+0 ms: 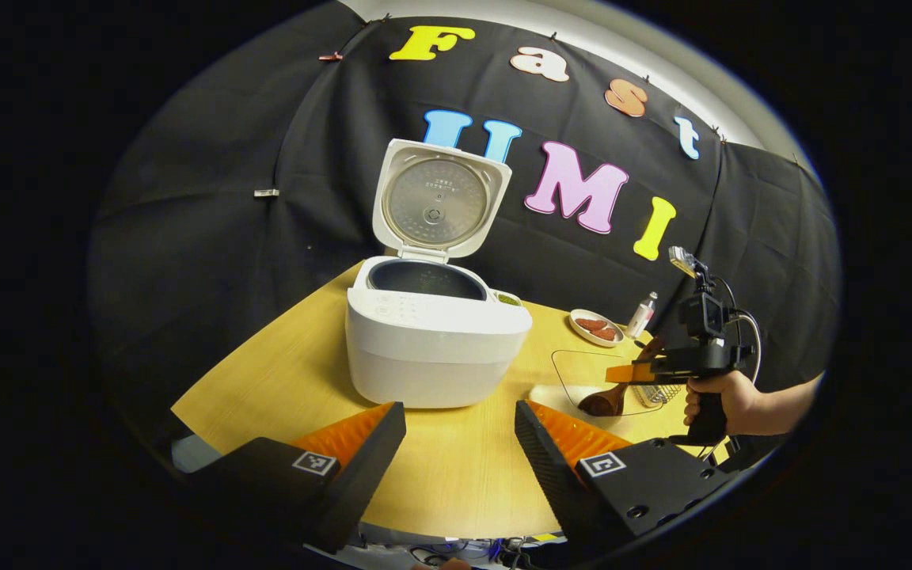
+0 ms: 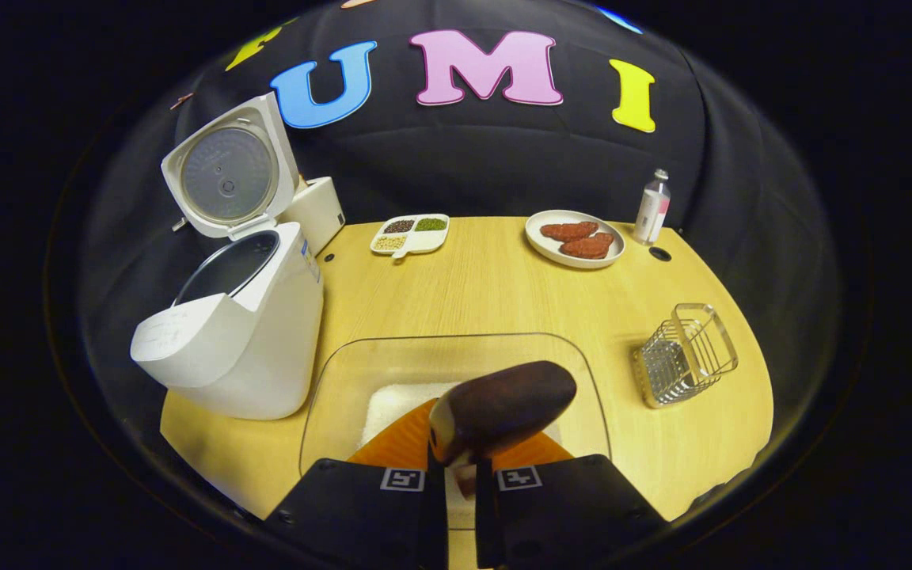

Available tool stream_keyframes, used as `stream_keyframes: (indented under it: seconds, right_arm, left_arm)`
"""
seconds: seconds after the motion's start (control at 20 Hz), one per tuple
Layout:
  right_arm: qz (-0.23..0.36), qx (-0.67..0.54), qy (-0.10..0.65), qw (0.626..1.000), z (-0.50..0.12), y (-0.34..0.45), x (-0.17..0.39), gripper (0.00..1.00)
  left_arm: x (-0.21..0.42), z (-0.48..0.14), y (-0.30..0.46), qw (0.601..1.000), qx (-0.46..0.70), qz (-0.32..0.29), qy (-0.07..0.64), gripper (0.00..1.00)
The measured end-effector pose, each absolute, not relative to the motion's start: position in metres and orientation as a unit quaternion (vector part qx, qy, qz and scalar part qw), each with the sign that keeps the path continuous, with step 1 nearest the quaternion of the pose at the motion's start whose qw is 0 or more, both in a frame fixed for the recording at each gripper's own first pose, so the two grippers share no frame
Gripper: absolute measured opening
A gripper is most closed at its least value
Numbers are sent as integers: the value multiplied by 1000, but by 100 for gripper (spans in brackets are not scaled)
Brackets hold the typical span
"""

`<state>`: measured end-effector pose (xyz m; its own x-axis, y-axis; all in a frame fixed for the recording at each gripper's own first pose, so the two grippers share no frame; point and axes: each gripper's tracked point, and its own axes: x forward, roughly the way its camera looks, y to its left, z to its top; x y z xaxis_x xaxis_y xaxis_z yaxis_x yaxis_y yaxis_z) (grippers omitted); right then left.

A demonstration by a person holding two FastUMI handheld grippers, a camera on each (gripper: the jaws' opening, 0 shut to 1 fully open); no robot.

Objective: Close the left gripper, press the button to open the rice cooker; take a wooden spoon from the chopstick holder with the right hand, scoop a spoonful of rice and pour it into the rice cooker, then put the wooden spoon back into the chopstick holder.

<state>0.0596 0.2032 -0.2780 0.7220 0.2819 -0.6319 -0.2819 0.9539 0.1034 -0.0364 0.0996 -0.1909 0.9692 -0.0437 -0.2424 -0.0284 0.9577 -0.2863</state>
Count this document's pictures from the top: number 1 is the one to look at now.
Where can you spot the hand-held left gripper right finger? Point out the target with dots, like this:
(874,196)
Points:
(555,475)

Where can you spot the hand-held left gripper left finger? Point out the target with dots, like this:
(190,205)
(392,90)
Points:
(357,483)

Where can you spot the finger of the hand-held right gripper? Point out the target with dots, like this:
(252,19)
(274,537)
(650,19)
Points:
(638,370)

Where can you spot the brown wooden spoon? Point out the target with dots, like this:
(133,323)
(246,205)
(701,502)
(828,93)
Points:
(602,402)

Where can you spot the clear container of rice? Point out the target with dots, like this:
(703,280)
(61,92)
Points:
(575,372)

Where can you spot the white rice cooker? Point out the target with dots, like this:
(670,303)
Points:
(432,348)

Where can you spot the red-brown sausage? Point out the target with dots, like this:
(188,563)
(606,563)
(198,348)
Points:
(604,334)
(590,324)

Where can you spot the clear bottle with pink label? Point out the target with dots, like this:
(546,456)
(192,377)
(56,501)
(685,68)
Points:
(640,318)

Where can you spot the white round plate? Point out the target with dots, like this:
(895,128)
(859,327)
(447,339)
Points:
(583,334)

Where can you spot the white divided grain dish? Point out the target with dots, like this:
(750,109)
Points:
(508,299)

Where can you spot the black backdrop cloth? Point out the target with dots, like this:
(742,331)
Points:
(210,222)

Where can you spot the metal cloth clip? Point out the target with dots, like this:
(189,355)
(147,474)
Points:
(266,192)

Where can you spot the red cloth clip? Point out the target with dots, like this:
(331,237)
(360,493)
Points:
(330,56)

